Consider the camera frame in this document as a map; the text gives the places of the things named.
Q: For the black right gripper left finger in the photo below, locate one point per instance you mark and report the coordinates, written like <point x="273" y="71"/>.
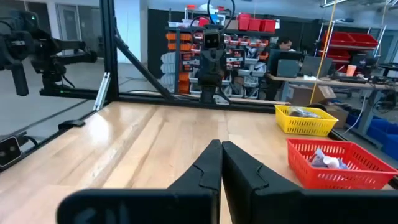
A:
<point x="199" y="180"/>

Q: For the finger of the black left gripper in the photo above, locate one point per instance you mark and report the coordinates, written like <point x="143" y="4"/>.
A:
<point x="210" y="70"/>
<point x="217" y="70"/>

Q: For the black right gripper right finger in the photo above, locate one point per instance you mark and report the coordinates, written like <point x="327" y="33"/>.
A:
<point x="248" y="193"/>

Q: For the bagged black round brush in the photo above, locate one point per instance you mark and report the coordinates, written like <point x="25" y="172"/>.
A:
<point x="303" y="112"/>

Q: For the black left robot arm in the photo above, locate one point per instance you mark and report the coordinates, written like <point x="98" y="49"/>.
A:
<point x="214" y="96"/>

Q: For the black neighbouring robot arm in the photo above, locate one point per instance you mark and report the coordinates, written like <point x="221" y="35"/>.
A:
<point x="31" y="46"/>

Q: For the parts shelf with bins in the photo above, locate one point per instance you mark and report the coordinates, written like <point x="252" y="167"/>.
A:
<point x="183" y="62"/>

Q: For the black monitor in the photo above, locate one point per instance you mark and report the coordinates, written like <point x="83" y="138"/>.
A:
<point x="286" y="63"/>

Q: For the person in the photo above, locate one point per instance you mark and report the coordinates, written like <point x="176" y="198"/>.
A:
<point x="284" y="43"/>

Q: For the red plastic basket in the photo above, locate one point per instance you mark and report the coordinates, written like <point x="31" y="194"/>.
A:
<point x="326" y="179"/>

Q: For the yellow plastic basket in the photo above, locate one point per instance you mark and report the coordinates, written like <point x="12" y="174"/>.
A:
<point x="304" y="126"/>

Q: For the cardboard box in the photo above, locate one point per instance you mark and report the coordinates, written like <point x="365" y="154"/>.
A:
<point x="311" y="93"/>

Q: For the grey laptop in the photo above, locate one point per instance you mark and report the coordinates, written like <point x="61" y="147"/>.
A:
<point x="315" y="66"/>

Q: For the wooden office desk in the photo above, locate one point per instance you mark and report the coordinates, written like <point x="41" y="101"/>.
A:
<point x="342" y="83"/>

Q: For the large red storage bin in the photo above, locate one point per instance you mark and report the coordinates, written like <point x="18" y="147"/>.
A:
<point x="365" y="40"/>
<point x="339" y="39"/>

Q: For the orange cup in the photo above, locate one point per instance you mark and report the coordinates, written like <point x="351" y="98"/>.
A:
<point x="351" y="70"/>

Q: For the blue storage bin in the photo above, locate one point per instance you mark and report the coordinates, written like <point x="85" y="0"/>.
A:
<point x="382" y="133"/>

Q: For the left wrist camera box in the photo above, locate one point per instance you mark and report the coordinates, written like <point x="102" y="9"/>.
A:
<point x="212" y="40"/>

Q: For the white metal bracket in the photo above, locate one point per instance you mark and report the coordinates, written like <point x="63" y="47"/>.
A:
<point x="102" y="91"/>

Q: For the table-level camera box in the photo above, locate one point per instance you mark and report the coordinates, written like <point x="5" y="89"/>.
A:
<point x="9" y="151"/>

